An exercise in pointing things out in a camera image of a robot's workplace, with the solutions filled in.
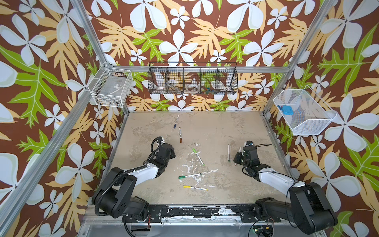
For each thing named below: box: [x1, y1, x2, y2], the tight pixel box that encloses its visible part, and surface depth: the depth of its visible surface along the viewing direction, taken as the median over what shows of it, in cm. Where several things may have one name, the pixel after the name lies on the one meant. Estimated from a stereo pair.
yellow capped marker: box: [183, 185, 209, 192], surface depth 84 cm
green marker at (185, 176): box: [178, 173, 203, 179], surface depth 88 cm
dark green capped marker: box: [227, 144, 231, 162], surface depth 97 cm
